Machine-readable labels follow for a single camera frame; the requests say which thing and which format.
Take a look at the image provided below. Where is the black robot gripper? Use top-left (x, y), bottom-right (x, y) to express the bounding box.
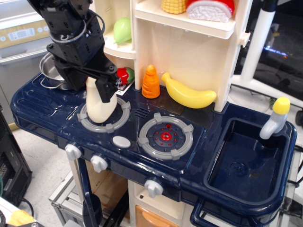
top-left (46, 10), bottom-right (119, 103)

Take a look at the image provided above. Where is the cream toy detergent bottle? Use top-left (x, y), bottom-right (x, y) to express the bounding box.
top-left (86, 77), bottom-right (117, 123)

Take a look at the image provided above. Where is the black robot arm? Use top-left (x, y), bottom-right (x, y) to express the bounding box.
top-left (29, 0), bottom-right (119, 103)

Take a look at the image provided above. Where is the navy toy sink basin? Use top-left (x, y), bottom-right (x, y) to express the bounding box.
top-left (204, 118), bottom-right (297, 209)

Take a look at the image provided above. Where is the red toy chili pepper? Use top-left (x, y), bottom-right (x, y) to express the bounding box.
top-left (117, 67), bottom-right (134, 85)

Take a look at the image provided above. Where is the steel toy pot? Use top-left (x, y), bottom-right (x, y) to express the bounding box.
top-left (39, 53), bottom-right (71, 90)

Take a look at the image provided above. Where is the left grey stove burner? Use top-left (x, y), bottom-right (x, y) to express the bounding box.
top-left (77, 97), bottom-right (131, 134)

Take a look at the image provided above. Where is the grey stove burner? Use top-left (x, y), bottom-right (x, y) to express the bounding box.
top-left (138, 113), bottom-right (194, 161)
top-left (77, 97), bottom-right (131, 134)

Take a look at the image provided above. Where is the orange toy carrot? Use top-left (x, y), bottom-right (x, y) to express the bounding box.
top-left (142, 64), bottom-right (160, 99)

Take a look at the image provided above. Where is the green toy pear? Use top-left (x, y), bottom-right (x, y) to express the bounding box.
top-left (113, 17), bottom-right (132, 44)

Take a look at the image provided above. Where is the grey oval button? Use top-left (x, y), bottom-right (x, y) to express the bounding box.
top-left (112, 136), bottom-right (131, 148)

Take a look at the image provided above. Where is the cream toy kitchen shelf unit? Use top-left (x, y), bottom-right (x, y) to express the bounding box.
top-left (91, 0), bottom-right (252, 112)

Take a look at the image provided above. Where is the left grey stove knob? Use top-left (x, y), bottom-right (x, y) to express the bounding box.
top-left (64, 144), bottom-right (82, 161)

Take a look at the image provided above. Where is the grey stove knob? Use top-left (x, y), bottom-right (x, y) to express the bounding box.
top-left (90, 155), bottom-right (108, 173)
top-left (144, 180), bottom-right (163, 198)
top-left (64, 144), bottom-right (82, 161)

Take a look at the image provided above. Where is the middle grey stove knob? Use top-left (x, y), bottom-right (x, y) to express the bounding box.
top-left (90, 155), bottom-right (108, 173)

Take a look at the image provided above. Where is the right grey stove burner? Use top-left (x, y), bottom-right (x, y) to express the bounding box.
top-left (138, 113), bottom-right (194, 161)

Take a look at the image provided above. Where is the yellow toy banana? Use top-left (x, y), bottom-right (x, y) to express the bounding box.
top-left (161, 72), bottom-right (217, 109)

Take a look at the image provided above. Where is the yellow toy corn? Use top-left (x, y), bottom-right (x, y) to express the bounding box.
top-left (161, 0), bottom-right (187, 14)

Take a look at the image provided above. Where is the black computer case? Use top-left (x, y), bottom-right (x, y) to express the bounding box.
top-left (0, 114), bottom-right (32, 206)

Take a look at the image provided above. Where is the right grey stove knob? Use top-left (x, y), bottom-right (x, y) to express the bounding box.
top-left (144, 180), bottom-right (163, 198)

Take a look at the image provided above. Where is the red white toy sushi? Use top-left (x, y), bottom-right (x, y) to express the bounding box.
top-left (186, 0), bottom-right (235, 23)

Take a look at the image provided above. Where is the orange toy drawer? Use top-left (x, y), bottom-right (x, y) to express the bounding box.
top-left (135, 205), bottom-right (180, 227)

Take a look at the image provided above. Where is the yellow sponge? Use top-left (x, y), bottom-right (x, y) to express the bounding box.
top-left (8, 210), bottom-right (35, 227)

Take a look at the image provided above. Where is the navy toy kitchen counter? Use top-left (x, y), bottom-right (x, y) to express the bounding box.
top-left (11, 74), bottom-right (297, 227)

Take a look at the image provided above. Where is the grey toy faucet yellow cap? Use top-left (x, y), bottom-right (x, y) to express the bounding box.
top-left (259, 97), bottom-right (291, 140)

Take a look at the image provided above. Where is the aluminium frame cart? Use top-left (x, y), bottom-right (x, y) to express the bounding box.
top-left (48, 170), bottom-right (130, 227)

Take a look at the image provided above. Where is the navy oven door handle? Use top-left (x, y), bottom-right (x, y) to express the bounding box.
top-left (78, 158), bottom-right (103, 227)

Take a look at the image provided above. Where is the white stand frame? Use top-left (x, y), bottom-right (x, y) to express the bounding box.
top-left (232, 0), bottom-right (303, 107)

